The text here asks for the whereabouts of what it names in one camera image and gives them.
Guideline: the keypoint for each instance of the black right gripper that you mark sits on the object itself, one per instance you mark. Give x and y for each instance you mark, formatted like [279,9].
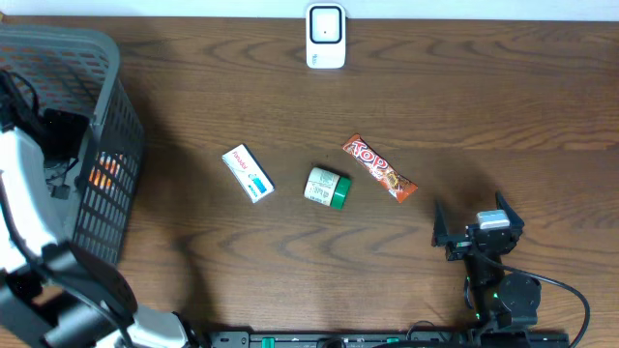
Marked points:
[460,244]

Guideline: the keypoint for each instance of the red chocolate bar wrapper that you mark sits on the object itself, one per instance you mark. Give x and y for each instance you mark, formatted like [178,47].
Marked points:
[381,171]

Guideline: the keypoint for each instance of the white jar green lid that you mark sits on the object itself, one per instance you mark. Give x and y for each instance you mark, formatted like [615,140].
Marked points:
[327,188]

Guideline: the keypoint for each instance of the white blue medicine box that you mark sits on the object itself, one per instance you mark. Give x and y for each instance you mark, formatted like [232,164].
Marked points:
[248,172]

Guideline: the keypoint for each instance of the orange small carton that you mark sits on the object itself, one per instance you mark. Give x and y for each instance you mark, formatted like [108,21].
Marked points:
[106,169]

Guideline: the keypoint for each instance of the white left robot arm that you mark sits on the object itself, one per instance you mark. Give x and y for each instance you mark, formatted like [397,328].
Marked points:
[69,297]

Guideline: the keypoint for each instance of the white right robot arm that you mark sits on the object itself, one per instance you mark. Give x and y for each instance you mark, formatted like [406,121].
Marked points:
[504,300]

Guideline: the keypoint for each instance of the white barcode scanner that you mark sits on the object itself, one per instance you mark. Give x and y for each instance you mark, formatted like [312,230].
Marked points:
[325,36]

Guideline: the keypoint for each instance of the dark grey plastic basket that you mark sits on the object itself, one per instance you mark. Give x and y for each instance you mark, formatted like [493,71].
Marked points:
[50,202]

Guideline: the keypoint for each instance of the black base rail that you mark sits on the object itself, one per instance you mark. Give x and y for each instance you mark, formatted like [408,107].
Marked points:
[423,338]

